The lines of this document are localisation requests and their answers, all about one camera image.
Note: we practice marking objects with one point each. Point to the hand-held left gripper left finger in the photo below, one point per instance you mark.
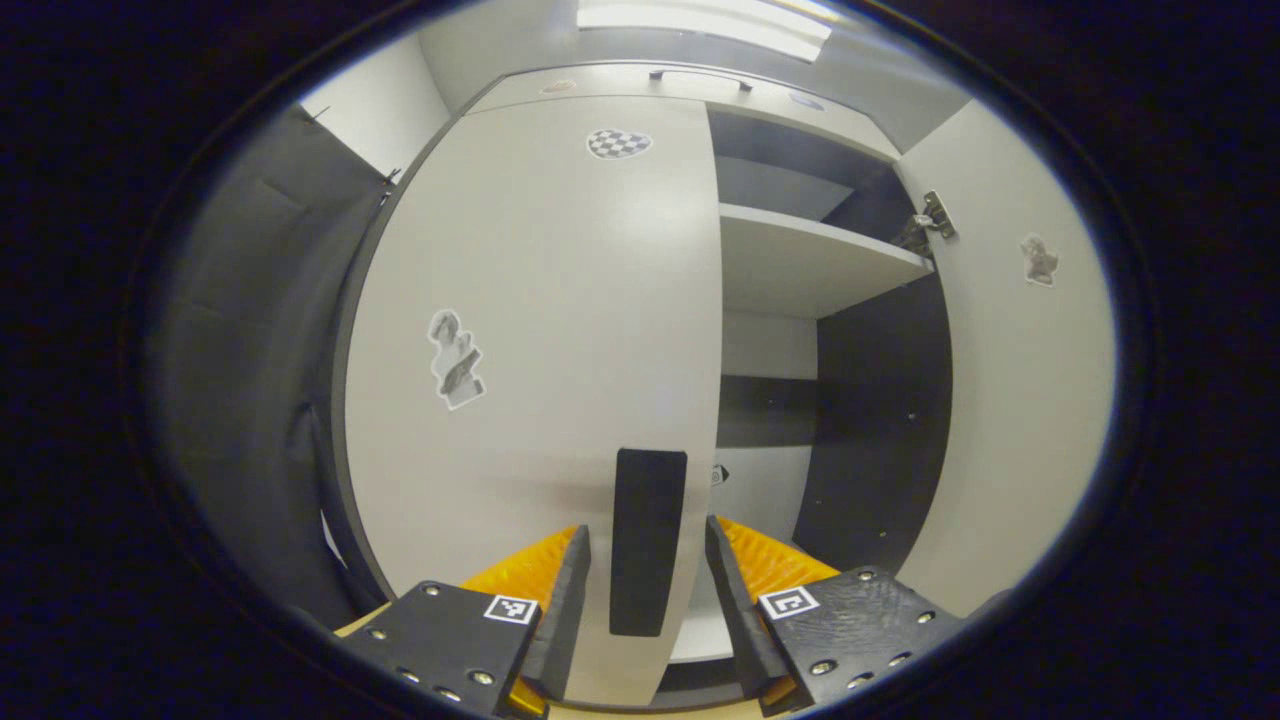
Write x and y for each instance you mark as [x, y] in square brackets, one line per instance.
[568, 620]

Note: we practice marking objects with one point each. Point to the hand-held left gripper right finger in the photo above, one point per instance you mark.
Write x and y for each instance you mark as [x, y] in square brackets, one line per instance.
[735, 610]

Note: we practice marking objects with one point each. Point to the grey double-door shoe cabinet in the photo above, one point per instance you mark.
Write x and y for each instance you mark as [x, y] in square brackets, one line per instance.
[880, 420]

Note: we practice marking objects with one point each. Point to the grey cabinet door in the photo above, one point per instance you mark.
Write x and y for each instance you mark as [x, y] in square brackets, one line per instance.
[560, 330]
[1020, 420]

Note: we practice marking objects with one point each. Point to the white cabinet shelf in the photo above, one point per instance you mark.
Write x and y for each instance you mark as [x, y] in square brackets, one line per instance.
[705, 635]
[800, 265]

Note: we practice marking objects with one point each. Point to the metal door hinge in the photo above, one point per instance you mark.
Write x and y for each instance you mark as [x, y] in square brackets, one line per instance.
[930, 220]

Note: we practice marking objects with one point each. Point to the black backdrop cloth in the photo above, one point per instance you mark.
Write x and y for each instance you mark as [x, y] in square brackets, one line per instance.
[240, 380]

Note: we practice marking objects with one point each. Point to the large ceiling light panel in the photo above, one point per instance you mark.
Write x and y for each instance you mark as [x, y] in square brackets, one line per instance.
[700, 25]

